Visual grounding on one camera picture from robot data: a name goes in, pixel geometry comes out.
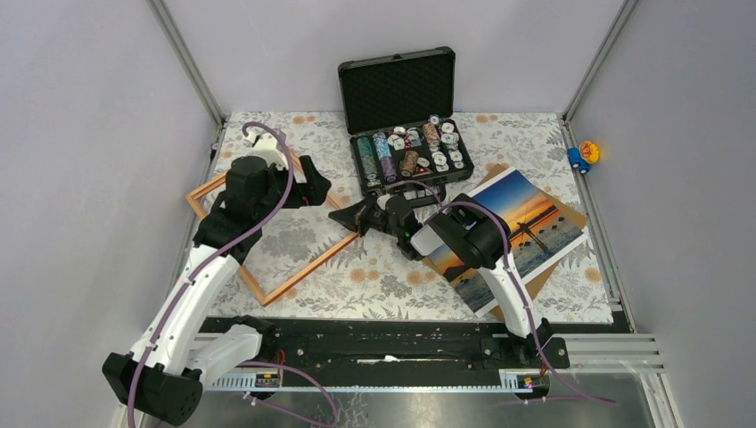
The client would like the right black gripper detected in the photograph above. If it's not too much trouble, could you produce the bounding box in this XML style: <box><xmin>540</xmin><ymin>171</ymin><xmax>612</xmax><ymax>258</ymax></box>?
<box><xmin>329</xmin><ymin>193</ymin><xmax>402</xmax><ymax>239</ymax></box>

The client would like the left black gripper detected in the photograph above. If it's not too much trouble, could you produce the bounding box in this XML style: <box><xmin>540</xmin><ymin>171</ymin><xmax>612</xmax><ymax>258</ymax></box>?
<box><xmin>254</xmin><ymin>154</ymin><xmax>331</xmax><ymax>221</ymax></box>

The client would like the orange wooden picture frame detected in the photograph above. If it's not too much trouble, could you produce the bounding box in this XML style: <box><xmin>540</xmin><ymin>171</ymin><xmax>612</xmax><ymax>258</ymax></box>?
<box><xmin>185</xmin><ymin>150</ymin><xmax>366</xmax><ymax>307</ymax></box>

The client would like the sunset landscape photo print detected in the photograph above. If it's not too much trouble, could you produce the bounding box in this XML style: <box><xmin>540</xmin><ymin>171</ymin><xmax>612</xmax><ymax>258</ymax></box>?
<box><xmin>422</xmin><ymin>166</ymin><xmax>588</xmax><ymax>318</ymax></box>

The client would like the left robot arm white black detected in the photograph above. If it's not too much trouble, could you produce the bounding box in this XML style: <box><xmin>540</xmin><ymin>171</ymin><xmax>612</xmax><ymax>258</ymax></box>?
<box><xmin>102</xmin><ymin>155</ymin><xmax>331</xmax><ymax>426</ymax></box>

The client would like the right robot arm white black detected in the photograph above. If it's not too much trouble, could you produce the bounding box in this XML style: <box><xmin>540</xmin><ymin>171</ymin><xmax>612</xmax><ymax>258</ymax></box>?
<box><xmin>328</xmin><ymin>194</ymin><xmax>555</xmax><ymax>373</ymax></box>

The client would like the purple poker chip stack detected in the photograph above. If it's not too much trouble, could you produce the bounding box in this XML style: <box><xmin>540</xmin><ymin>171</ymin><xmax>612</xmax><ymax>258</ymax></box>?
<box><xmin>379</xmin><ymin>155</ymin><xmax>398</xmax><ymax>184</ymax></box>

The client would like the green poker chip stack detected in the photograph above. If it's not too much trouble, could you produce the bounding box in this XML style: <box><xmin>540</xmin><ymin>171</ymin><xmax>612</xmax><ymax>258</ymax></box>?
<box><xmin>357</xmin><ymin>136</ymin><xmax>378</xmax><ymax>182</ymax></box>

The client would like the brown poker chip stack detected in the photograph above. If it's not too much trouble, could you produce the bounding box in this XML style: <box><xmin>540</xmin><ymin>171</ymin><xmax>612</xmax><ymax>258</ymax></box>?
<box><xmin>399</xmin><ymin>150</ymin><xmax>420</xmax><ymax>177</ymax></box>

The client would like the blue poker chip stack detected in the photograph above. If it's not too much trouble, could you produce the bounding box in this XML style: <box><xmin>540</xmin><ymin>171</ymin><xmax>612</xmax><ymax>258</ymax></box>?
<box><xmin>373</xmin><ymin>132</ymin><xmax>391</xmax><ymax>160</ymax></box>

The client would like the pink poker chip stack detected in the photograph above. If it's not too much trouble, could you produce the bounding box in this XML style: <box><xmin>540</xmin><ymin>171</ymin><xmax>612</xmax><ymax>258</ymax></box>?
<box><xmin>422</xmin><ymin>122</ymin><xmax>440</xmax><ymax>147</ymax></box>

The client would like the black poker chip case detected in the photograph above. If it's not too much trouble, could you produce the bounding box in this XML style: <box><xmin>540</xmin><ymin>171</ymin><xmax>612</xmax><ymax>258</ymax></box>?
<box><xmin>337</xmin><ymin>46</ymin><xmax>474</xmax><ymax>208</ymax></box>

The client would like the blue yellow toy car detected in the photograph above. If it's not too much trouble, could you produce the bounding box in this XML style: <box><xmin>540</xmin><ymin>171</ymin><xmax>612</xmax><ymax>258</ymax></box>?
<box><xmin>567</xmin><ymin>141</ymin><xmax>601</xmax><ymax>175</ymax></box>

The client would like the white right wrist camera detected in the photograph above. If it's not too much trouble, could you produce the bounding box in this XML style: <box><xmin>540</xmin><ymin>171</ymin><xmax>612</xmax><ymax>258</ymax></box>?
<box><xmin>376</xmin><ymin>194</ymin><xmax>408</xmax><ymax>213</ymax></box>

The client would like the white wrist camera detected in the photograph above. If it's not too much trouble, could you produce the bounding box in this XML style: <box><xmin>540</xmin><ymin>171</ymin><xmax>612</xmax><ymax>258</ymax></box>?
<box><xmin>244</xmin><ymin>132</ymin><xmax>293</xmax><ymax>171</ymax></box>
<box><xmin>376</xmin><ymin>194</ymin><xmax>408</xmax><ymax>213</ymax></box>

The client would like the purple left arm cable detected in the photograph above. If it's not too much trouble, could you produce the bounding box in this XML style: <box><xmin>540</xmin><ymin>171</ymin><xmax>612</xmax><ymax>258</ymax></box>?
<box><xmin>127</xmin><ymin>120</ymin><xmax>295</xmax><ymax>428</ymax></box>

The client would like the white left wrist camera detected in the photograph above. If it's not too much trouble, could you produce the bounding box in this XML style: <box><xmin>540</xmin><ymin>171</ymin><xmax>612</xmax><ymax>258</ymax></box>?
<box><xmin>244</xmin><ymin>132</ymin><xmax>293</xmax><ymax>171</ymax></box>

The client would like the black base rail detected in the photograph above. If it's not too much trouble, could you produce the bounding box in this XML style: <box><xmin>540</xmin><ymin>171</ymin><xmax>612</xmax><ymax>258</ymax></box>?
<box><xmin>177</xmin><ymin>316</ymin><xmax>571</xmax><ymax>391</ymax></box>

